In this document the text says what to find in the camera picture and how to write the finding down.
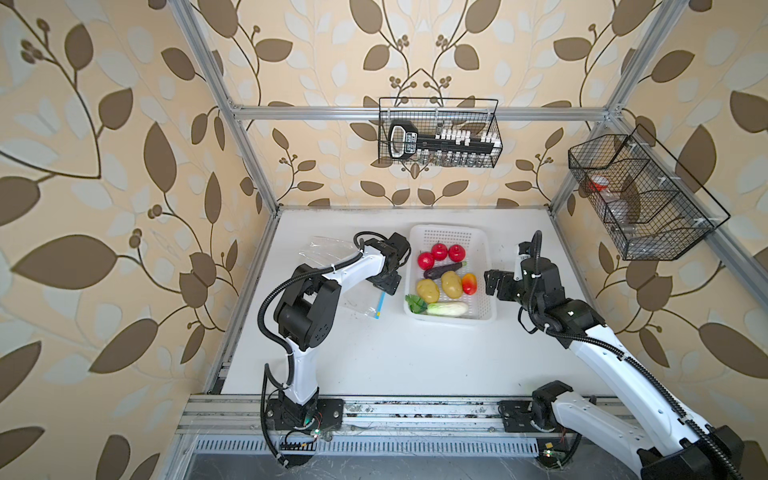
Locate red apple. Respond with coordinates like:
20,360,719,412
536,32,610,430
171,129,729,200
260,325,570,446
448,244,466,263
417,252,435,271
431,243,449,262

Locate clear zip top bag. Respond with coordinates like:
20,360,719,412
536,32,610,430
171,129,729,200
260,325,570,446
299,236,386,319

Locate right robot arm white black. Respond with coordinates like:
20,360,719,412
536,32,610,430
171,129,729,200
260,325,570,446
483,232,744,479

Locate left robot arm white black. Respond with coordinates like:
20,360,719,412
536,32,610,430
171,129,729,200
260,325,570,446
257,231,412,410

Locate dark purple eggplant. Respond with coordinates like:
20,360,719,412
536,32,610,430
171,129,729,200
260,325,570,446
423,261,467,280

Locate yellow potato left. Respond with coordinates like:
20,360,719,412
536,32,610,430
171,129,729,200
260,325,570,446
416,279,440,304

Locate yellow potato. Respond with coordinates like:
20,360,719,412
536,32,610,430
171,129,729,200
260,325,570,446
441,271,464,299
416,279,440,304

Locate red yellow mango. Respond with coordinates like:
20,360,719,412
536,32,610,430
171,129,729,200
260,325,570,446
461,273,478,295

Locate white radish green leaves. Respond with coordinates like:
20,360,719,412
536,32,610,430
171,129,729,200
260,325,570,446
405,294,469,318

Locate yellow potato right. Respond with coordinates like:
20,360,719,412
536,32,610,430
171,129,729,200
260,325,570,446
441,271,464,299

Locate white plastic perforated basket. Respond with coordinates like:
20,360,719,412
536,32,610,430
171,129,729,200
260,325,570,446
403,224,497,327

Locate black white tool in basket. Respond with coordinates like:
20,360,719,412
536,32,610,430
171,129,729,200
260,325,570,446
383,120,503,160

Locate red capped bottle in basket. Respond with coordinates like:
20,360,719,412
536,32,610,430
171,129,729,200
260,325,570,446
585,175,610,195

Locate black wire basket back wall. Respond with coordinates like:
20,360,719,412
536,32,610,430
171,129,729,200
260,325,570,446
377,96,503,169

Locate black wire basket wall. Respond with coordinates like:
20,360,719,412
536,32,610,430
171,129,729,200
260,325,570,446
377,96,503,169
568,124,731,261

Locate black wire basket right wall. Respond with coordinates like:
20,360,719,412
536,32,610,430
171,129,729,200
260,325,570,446
568,124,731,261

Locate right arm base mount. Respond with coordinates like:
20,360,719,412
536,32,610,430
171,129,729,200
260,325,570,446
497,398,582,470

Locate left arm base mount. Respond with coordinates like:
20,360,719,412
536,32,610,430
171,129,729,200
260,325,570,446
260,394,345,469

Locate aluminium frame rail front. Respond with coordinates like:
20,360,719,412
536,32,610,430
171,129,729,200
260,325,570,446
176,395,531,437

